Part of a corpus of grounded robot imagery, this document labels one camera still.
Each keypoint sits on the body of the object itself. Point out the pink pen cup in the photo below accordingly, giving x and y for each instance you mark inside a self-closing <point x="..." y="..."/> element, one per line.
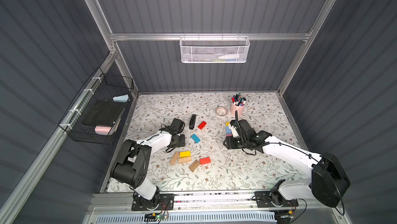
<point x="239" y="109"/>

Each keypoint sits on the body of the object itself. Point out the wooden block right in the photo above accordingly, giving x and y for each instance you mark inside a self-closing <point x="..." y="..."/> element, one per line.
<point x="194" y="165"/>

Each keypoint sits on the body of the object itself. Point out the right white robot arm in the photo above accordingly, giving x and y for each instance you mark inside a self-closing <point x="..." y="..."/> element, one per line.
<point x="326" y="181"/>

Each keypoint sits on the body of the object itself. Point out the black notebook in basket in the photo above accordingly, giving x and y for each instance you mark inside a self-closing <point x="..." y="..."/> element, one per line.
<point x="103" y="113"/>

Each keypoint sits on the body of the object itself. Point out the wooden block left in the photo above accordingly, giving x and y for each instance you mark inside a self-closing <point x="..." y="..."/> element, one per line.
<point x="174" y="158"/>

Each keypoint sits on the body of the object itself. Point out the red block near stapler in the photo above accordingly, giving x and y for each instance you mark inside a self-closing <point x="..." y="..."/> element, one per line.
<point x="202" y="125"/>

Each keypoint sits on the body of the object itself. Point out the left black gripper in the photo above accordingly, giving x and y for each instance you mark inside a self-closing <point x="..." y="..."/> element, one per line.
<point x="178" y="141"/>

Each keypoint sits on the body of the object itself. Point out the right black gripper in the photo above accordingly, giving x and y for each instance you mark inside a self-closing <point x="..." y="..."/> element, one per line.
<point x="229" y="143"/>

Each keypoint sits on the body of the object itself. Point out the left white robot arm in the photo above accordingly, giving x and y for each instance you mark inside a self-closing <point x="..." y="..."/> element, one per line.
<point x="132" y="162"/>

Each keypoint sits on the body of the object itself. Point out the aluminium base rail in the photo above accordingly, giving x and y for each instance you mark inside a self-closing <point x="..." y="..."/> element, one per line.
<point x="197" y="207"/>

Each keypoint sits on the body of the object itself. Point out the small glass dish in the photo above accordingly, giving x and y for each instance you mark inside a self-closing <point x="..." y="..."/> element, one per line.
<point x="221" y="111"/>

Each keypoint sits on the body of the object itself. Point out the light blue box in basket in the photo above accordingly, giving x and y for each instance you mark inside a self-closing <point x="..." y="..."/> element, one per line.
<point x="121" y="98"/>

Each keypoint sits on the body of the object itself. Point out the light blue block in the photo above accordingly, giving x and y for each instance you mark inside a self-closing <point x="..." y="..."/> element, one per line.
<point x="228" y="130"/>

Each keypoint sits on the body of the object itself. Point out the white bottle in basket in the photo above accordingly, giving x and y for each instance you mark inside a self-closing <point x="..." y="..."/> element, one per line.
<point x="229" y="57"/>

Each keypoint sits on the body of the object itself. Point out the teal block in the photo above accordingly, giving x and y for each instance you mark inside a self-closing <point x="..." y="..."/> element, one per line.
<point x="195" y="138"/>

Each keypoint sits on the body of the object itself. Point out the wooden block middle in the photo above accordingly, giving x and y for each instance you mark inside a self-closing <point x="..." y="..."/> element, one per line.
<point x="184" y="160"/>

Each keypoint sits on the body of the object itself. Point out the wooden block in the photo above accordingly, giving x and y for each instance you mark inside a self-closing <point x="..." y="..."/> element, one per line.
<point x="194" y="165"/>
<point x="184" y="160"/>
<point x="174" y="158"/>

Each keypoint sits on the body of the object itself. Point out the black wire wall basket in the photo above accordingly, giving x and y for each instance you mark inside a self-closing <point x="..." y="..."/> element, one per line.
<point x="101" y="87"/>

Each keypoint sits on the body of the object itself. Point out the black stapler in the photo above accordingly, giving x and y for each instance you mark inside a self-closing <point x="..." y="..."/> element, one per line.
<point x="192" y="122"/>

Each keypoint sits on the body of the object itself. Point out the white wire mesh basket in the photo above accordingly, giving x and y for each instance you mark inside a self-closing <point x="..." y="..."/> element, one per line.
<point x="207" y="49"/>

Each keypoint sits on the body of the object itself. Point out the pink eraser in basket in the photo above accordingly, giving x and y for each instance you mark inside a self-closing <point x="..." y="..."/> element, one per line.
<point x="103" y="130"/>

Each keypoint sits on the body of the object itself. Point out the red block lower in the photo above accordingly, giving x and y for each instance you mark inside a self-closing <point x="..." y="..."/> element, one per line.
<point x="204" y="161"/>

